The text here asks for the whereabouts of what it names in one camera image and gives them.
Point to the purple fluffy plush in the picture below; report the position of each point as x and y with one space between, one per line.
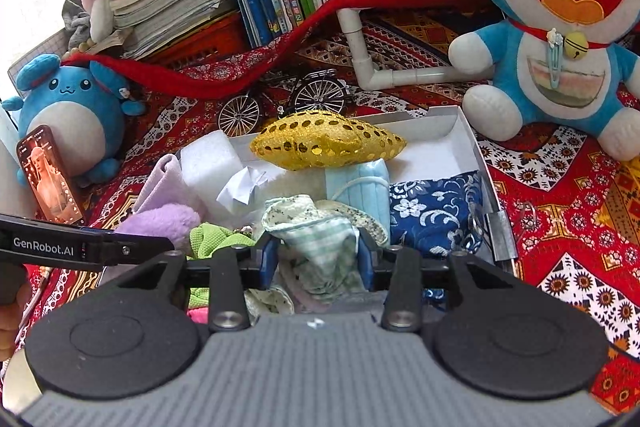
160 224

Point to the gold sequin pouch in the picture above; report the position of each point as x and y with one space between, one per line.
325 142

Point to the person's left hand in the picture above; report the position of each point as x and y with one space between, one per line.
10 332

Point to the black smartphone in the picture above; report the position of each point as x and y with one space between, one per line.
50 177

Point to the grey cloth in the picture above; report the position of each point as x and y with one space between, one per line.
75 22

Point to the white foam block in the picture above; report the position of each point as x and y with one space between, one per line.
210 167

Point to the white cardboard box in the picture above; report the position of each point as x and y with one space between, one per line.
440 147

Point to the white plastic pipe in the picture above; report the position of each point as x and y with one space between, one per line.
370 72

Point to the green and white fabric scrunchie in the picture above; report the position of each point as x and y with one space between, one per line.
320 242

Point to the blue cat plush toy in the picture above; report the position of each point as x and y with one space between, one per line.
550 72

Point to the green knitted cloth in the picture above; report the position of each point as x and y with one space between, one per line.
215 239

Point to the orange plastic crate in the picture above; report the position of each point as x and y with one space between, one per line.
210 39

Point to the miniature black bicycle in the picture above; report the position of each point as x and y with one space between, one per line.
310 94

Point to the blue floral fabric pouch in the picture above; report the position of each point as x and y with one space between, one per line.
430 212

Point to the light blue face mask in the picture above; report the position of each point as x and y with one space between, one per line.
360 192

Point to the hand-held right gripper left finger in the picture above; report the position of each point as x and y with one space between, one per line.
270 259

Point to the black binder clip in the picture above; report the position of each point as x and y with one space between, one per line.
500 232

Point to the round blue plush toy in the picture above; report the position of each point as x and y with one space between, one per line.
70 117

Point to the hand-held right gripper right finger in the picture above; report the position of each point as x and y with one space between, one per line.
365 264

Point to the pale pink cloth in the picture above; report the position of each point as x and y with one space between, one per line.
165 184

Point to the white crumpled paper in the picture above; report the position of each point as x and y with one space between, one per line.
245 189

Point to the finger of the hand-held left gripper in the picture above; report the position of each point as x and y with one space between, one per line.
125 249

